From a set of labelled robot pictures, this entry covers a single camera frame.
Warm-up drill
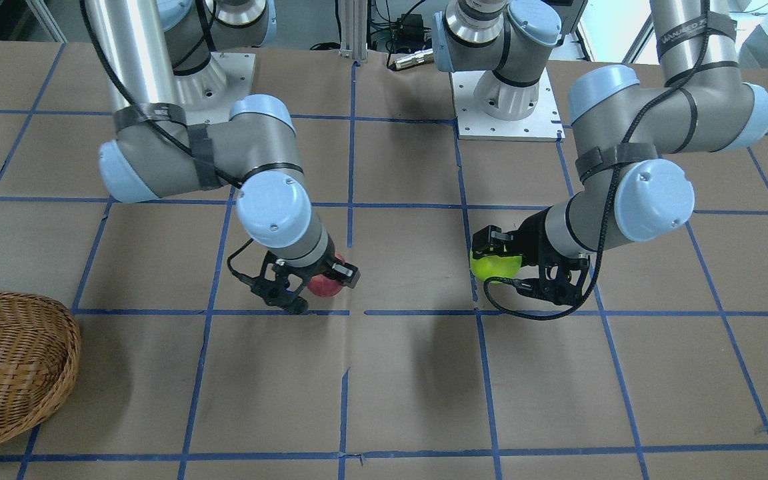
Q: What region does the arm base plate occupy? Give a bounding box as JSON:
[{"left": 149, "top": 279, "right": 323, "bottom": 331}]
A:
[
  {"left": 450, "top": 70, "right": 565, "bottom": 142},
  {"left": 174, "top": 52, "right": 257, "bottom": 124}
]

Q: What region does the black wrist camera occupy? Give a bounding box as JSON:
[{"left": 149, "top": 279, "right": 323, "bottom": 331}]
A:
[
  {"left": 226, "top": 253, "right": 309, "bottom": 314},
  {"left": 513, "top": 259, "right": 589, "bottom": 307}
]

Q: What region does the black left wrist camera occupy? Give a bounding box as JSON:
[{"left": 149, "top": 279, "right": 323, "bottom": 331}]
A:
[{"left": 513, "top": 259, "right": 589, "bottom": 307}]

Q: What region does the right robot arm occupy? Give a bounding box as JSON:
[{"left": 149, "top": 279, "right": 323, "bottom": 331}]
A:
[{"left": 79, "top": 1, "right": 359, "bottom": 308}]

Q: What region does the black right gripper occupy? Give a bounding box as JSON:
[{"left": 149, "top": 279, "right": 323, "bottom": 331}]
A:
[{"left": 267, "top": 251, "right": 360, "bottom": 296}]

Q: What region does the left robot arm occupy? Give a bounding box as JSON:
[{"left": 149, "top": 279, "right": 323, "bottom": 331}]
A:
[{"left": 433, "top": 1, "right": 768, "bottom": 281}]

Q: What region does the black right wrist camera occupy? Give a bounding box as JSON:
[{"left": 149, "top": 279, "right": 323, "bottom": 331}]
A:
[{"left": 226, "top": 253, "right": 309, "bottom": 314}]

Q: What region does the green apple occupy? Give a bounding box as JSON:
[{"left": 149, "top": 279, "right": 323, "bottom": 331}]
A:
[{"left": 469, "top": 250, "right": 522, "bottom": 282}]

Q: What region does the aluminium frame post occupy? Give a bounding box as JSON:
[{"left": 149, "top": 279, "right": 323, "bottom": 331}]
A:
[{"left": 337, "top": 0, "right": 369, "bottom": 64}]

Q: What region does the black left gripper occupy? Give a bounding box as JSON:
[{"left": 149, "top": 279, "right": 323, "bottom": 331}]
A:
[{"left": 471, "top": 209, "right": 591, "bottom": 269}]

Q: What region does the woven wicker basket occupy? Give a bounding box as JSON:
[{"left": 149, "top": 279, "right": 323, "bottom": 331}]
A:
[{"left": 0, "top": 291, "right": 82, "bottom": 444}]

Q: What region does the red yellow apple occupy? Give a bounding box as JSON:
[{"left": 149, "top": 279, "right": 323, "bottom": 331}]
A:
[{"left": 307, "top": 274, "right": 344, "bottom": 298}]

